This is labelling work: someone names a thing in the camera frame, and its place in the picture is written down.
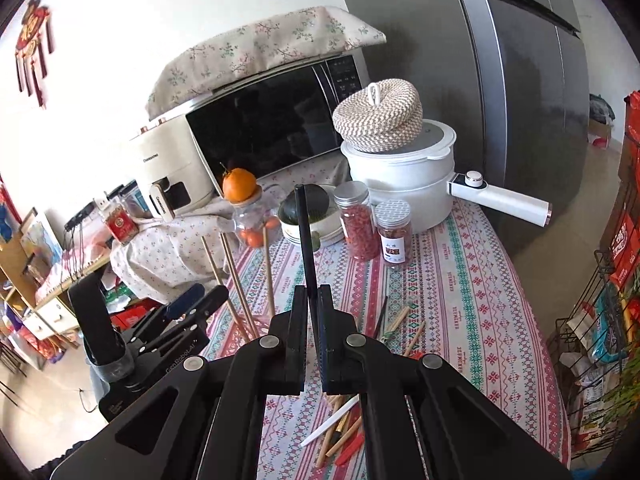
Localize red gift box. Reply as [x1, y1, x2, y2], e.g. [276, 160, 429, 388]
[110, 297, 168, 333]

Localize red tin box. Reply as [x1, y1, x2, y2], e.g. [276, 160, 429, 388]
[102, 205, 140, 246]

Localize dark bag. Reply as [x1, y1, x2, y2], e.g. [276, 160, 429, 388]
[588, 93, 617, 123]

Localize red plastic bag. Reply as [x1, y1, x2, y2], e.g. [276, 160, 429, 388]
[620, 90, 640, 171]

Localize green leafy vegetables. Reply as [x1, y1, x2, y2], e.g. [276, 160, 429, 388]
[597, 345, 640, 413]

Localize black chopstick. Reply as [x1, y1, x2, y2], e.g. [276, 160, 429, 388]
[374, 295, 391, 345]
[294, 185, 319, 296]

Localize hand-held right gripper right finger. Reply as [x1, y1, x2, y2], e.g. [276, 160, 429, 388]
[316, 289, 574, 480]

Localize grey refrigerator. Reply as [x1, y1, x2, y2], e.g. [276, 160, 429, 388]
[327, 0, 591, 256]

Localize wooden shelf unit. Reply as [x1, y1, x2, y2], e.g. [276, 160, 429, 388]
[0, 207, 113, 361]

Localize red snack packet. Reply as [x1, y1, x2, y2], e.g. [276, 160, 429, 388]
[600, 210, 640, 291]

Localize white electric cooking pot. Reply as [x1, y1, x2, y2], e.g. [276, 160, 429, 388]
[341, 119, 552, 235]

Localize tall goji berry jar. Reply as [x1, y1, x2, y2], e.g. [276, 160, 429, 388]
[333, 181, 380, 262]

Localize orange fruit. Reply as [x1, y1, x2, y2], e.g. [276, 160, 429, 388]
[222, 167, 257, 205]

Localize teal snack packet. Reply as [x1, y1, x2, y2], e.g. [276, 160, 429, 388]
[590, 290, 628, 361]

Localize red plastic spoon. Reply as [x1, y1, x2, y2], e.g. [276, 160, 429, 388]
[334, 351, 442, 467]

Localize cream air fryer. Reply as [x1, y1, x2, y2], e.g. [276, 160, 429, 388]
[127, 112, 217, 222]

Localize black door microwave oven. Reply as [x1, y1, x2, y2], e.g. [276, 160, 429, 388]
[185, 52, 373, 181]

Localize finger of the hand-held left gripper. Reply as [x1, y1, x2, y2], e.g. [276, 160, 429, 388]
[142, 285, 231, 356]
[131, 283, 207, 338]

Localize small floral draped cloth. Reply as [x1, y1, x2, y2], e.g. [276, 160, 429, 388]
[110, 195, 273, 306]

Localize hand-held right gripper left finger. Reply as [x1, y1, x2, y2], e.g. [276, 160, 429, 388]
[50, 286, 307, 480]

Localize white ceramic bowl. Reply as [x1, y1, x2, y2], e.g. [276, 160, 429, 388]
[279, 185, 346, 253]

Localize clear glass jar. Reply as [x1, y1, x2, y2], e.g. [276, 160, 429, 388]
[231, 195, 282, 250]

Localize floral microwave cover cloth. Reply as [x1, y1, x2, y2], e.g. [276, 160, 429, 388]
[145, 6, 387, 122]

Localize red hanging wall ornament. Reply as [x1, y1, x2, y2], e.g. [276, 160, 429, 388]
[14, 0, 55, 110]

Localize cardboard box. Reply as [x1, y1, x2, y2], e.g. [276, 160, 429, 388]
[586, 119, 614, 150]

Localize black power strip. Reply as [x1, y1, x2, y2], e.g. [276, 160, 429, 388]
[64, 201, 108, 233]

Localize small labelled spice jar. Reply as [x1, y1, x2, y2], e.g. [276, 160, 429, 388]
[375, 200, 413, 267]

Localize black wire rack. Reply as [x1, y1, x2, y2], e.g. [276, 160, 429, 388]
[547, 180, 640, 466]

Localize dark green squash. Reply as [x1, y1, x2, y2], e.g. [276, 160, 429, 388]
[278, 183, 331, 224]

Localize woven rope basket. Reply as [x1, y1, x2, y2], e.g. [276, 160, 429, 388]
[332, 79, 423, 153]

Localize black lidded glass jar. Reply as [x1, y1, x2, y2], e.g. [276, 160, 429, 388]
[118, 180, 153, 220]

